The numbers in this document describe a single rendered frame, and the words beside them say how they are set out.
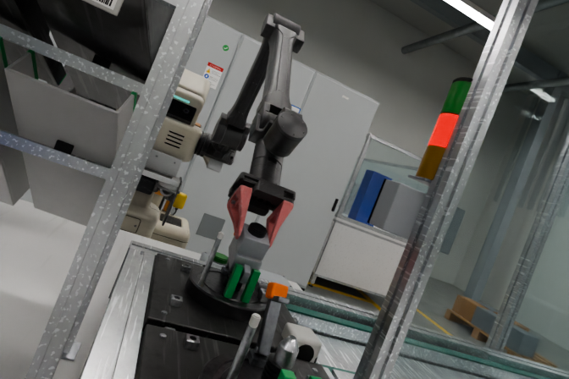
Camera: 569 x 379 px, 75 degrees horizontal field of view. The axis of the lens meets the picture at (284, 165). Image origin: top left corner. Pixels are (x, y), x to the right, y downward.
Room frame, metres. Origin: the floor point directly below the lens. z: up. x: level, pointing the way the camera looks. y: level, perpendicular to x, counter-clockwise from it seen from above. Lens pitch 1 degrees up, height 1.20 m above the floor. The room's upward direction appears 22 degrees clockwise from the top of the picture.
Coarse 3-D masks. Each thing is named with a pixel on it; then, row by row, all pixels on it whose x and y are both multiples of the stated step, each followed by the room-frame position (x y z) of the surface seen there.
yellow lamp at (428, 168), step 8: (424, 152) 0.55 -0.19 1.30; (432, 152) 0.53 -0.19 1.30; (440, 152) 0.52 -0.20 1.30; (424, 160) 0.54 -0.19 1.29; (432, 160) 0.53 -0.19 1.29; (440, 160) 0.52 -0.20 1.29; (424, 168) 0.53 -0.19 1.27; (432, 168) 0.53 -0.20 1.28; (424, 176) 0.53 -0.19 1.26; (432, 176) 0.52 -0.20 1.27
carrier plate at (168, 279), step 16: (160, 256) 0.67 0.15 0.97; (160, 272) 0.60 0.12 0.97; (176, 272) 0.62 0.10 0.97; (160, 288) 0.54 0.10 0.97; (176, 288) 0.56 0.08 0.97; (160, 304) 0.50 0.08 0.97; (192, 304) 0.53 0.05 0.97; (144, 320) 0.47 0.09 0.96; (160, 320) 0.46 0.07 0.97; (176, 320) 0.47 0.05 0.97; (192, 320) 0.49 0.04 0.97; (208, 320) 0.50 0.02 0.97; (224, 320) 0.52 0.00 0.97; (288, 320) 0.61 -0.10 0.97; (208, 336) 0.48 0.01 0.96; (224, 336) 0.48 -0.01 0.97; (240, 336) 0.50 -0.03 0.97; (256, 336) 0.51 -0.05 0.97; (272, 352) 0.50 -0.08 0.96
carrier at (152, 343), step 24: (144, 336) 0.41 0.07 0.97; (168, 336) 0.43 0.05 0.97; (288, 336) 0.36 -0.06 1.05; (144, 360) 0.37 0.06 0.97; (168, 360) 0.38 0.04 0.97; (192, 360) 0.40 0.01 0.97; (216, 360) 0.38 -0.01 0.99; (240, 360) 0.31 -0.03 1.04; (264, 360) 0.40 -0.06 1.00; (288, 360) 0.35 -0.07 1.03
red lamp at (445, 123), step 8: (440, 120) 0.54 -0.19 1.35; (448, 120) 0.53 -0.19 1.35; (456, 120) 0.52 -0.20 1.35; (440, 128) 0.53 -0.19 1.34; (448, 128) 0.53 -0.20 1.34; (432, 136) 0.54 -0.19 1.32; (440, 136) 0.53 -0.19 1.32; (448, 136) 0.52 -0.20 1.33; (432, 144) 0.54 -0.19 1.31; (440, 144) 0.53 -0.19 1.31
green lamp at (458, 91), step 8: (456, 88) 0.53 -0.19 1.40; (464, 88) 0.53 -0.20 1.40; (448, 96) 0.54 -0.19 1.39; (456, 96) 0.53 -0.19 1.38; (464, 96) 0.52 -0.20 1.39; (448, 104) 0.54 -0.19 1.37; (456, 104) 0.53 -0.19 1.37; (440, 112) 0.55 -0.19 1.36; (448, 112) 0.53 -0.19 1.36; (456, 112) 0.52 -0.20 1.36
